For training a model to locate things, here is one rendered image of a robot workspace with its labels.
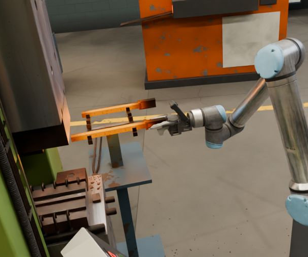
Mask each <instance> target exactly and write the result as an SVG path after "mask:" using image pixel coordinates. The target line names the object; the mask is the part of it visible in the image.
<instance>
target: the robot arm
mask: <svg viewBox="0 0 308 257"><path fill-rule="evenodd" d="M305 55H306V52H305V47H304V45H303V44H302V42H301V41H299V40H298V39H295V38H285V39H282V40H280V41H278V42H275V43H272V44H268V45H266V46H265V47H263V48H262V49H260V50H259V51H258V53H257V55H256V57H255V60H254V66H255V69H256V71H257V73H258V74H260V76H261V77H260V79H259V80H258V81H257V82H256V84H255V85H254V86H253V87H252V89H251V90H250V91H249V92H248V94H247V95H246V96H245V97H244V99H243V100H242V101H241V102H240V104H239V105H238V106H237V108H236V109H235V110H234V111H233V113H231V114H230V116H229V117H228V118H227V117H226V112H225V109H224V108H223V106H221V105H218V106H212V107H206V108H201V109H195V110H191V111H190V112H189V113H187V116H186V115H185V114H184V113H183V111H182V110H181V109H180V108H179V107H178V104H177V103H176V102H174V101H170V102H169V104H170V107H171V109H173V110H175V111H176V113H177V114H164V115H160V116H156V117H153V118H151V119H156V118H161V117H165V118H166V120H167V121H164V122H162V123H158V124H155V125H153V126H152V127H151V128H150V129H151V130H153V129H157V130H158V133H159V135H163V134H164V131H165V130H168V131H169V133H170V135H171V136H175V135H180V134H182V132H187V131H192V127H193V128H198V127H203V126H204V127H205V141H206V146H207V147H209V148H212V149H219V148H221V147H222V146H223V145H224V143H223V142H224V141H225V140H227V139H228V138H230V137H232V136H234V135H235V134H238V133H240V132H241V131H243V129H244V128H245V123H246V122H247V121H248V120H249V119H250V118H251V117H252V116H253V114H254V113H255V112H256V111H257V110H258V109H259V108H260V106H261V105H262V104H263V103H264V102H265V101H266V100H267V98H268V97H269V96H270V98H271V102H272V106H273V110H274V114H275V118H276V121H277V125H278V129H279V133H280V136H281V140H282V143H283V147H284V151H285V154H286V158H287V162H288V166H289V170H290V174H291V177H292V179H291V180H290V181H289V183H288V185H289V189H290V193H291V195H290V196H288V198H287V199H286V203H285V204H286V209H287V211H288V213H289V215H290V216H291V217H292V218H293V219H294V220H295V221H297V222H299V223H300V224H302V225H305V226H308V122H307V118H306V114H305V110H304V106H303V102H302V98H301V94H300V90H299V86H298V81H297V77H296V71H297V70H298V69H299V68H300V67H301V65H302V64H303V62H304V60H305ZM149 120H150V119H149ZM174 134H175V135H174Z"/></svg>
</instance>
